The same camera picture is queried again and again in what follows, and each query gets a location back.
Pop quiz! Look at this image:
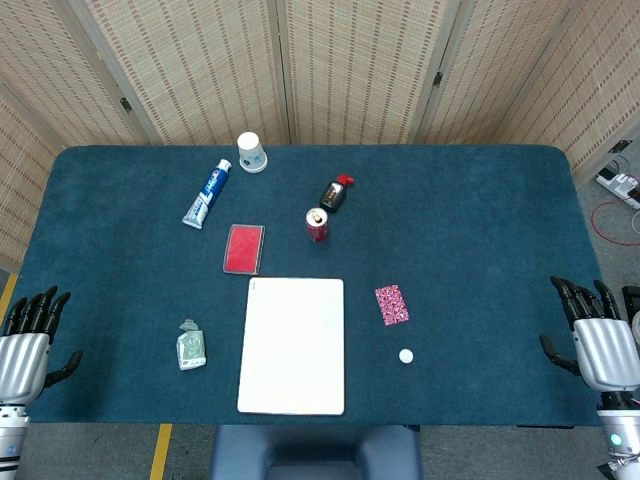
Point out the red soda can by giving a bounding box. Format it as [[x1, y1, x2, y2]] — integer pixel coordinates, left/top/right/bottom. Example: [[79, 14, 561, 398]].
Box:
[[305, 207, 330, 244]]

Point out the red floor cable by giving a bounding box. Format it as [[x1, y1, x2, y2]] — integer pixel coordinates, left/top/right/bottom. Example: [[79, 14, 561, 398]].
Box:
[[590, 199, 640, 246]]

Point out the red ink pad case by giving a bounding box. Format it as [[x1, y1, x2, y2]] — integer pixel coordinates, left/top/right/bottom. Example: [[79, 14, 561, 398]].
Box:
[[222, 223, 266, 276]]

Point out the white board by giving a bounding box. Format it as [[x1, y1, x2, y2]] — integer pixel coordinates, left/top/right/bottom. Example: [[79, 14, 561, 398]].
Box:
[[236, 277, 347, 417]]

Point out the blue white toothpaste tube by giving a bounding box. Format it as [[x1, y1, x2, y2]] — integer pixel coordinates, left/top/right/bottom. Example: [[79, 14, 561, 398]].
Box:
[[181, 158, 233, 231]]

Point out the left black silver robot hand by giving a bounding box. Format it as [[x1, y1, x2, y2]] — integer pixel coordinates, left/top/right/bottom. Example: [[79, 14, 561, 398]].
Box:
[[0, 285, 84, 407]]

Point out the blue robot torso base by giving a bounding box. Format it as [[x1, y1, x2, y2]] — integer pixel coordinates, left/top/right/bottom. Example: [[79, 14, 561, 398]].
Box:
[[209, 424, 424, 480]]

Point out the green tissue pack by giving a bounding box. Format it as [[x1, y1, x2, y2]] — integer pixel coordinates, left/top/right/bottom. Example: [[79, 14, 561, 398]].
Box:
[[176, 318, 208, 372]]

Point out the black bottle with red cap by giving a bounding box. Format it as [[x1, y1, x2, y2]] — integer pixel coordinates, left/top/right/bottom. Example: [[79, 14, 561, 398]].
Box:
[[318, 173, 356, 215]]

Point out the woven bamboo folding screen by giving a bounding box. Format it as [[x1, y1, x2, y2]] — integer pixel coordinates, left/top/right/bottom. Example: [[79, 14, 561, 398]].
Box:
[[0, 0, 640, 274]]

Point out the blue felt tablecloth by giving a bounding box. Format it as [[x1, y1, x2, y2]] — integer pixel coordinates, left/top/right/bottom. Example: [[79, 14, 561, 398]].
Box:
[[12, 144, 604, 429]]

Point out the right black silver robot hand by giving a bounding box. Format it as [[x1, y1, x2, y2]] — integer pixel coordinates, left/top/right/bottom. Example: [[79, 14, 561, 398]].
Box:
[[538, 276, 640, 394]]

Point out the white paper cup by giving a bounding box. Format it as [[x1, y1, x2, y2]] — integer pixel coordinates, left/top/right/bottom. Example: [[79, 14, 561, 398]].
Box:
[[236, 131, 269, 174]]

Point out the black box on floor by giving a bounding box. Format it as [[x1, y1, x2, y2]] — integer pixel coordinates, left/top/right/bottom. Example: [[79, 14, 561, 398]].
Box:
[[621, 286, 640, 321]]

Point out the white power strip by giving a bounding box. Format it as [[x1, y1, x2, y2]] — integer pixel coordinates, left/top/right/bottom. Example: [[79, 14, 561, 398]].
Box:
[[594, 167, 640, 210]]

